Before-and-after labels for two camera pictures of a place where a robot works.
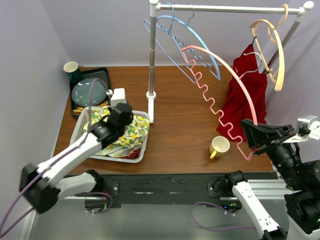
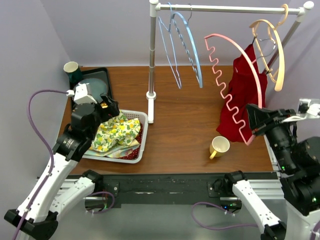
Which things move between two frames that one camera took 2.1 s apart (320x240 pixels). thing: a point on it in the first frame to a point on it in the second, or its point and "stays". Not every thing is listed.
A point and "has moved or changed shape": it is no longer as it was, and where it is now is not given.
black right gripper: x=262 y=133 to x=258 y=117
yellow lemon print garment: x=134 y=133 has moved or changed shape
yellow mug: x=219 y=145 stays
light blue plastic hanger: x=217 y=66 to x=173 y=14
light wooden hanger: x=281 y=66 stays
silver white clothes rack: x=155 y=6 stays
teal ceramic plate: x=82 y=90 stays
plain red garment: x=236 y=106 stays
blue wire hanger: x=167 y=41 has moved or changed shape
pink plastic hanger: x=201 y=83 to x=244 y=125
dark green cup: x=74 y=71 stays
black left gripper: x=129 y=122 to x=112 y=110
